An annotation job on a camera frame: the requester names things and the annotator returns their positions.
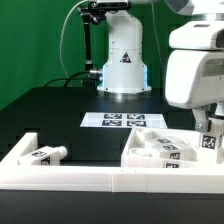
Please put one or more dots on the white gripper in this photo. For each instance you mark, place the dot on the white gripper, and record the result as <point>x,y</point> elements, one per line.
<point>195,69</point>

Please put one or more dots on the white square tabletop panel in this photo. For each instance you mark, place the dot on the white square tabletop panel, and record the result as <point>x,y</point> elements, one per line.
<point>135,154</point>

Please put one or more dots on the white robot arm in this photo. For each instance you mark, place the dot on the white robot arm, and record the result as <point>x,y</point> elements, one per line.
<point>124,71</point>

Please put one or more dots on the white sheet with fiducial tags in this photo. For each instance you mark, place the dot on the white sheet with fiducial tags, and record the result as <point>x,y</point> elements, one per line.
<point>122,120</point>

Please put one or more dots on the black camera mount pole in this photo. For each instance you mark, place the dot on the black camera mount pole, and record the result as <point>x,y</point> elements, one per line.
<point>91,14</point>

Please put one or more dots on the white U-shaped fence wall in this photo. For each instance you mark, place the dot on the white U-shaped fence wall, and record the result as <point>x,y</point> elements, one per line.
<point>103,179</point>

